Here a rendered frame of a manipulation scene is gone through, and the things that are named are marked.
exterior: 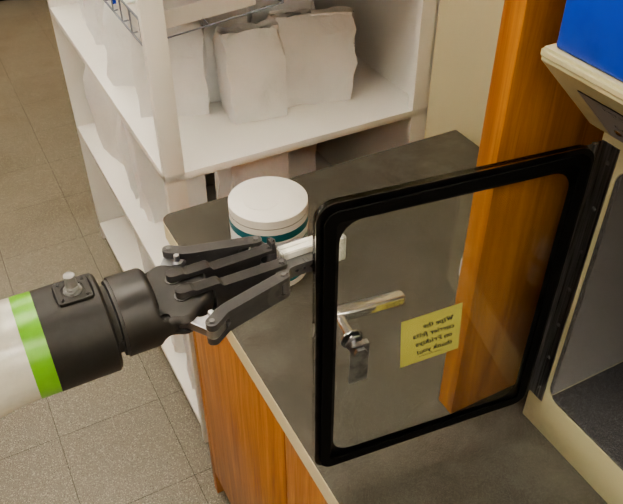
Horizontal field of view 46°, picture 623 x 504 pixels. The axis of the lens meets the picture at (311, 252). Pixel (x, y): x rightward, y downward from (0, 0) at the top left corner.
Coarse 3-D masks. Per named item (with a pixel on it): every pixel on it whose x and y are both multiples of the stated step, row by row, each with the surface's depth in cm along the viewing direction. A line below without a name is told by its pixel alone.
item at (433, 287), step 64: (384, 192) 67; (512, 192) 73; (384, 256) 72; (448, 256) 75; (512, 256) 79; (384, 320) 78; (448, 320) 82; (512, 320) 86; (384, 384) 85; (448, 384) 90; (512, 384) 95
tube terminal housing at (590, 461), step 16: (608, 192) 76; (592, 240) 80; (560, 352) 92; (528, 400) 101; (544, 400) 97; (528, 416) 102; (544, 416) 99; (560, 416) 95; (544, 432) 100; (560, 432) 96; (576, 432) 93; (560, 448) 98; (576, 448) 94; (592, 448) 91; (576, 464) 95; (592, 464) 92; (608, 464) 90; (592, 480) 93; (608, 480) 91; (608, 496) 91
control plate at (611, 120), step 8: (584, 96) 63; (592, 104) 64; (600, 104) 62; (600, 112) 64; (608, 112) 62; (616, 112) 60; (600, 120) 67; (608, 120) 65; (616, 120) 63; (608, 128) 68; (616, 128) 65; (616, 136) 68
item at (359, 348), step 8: (352, 344) 77; (360, 344) 76; (368, 344) 77; (352, 352) 77; (360, 352) 76; (368, 352) 78; (352, 360) 77; (360, 360) 78; (352, 368) 78; (360, 368) 79; (352, 376) 79; (360, 376) 80
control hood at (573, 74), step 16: (544, 48) 63; (560, 64) 61; (576, 64) 60; (560, 80) 65; (576, 80) 61; (592, 80) 59; (608, 80) 58; (576, 96) 66; (592, 96) 62; (608, 96) 58; (592, 112) 67
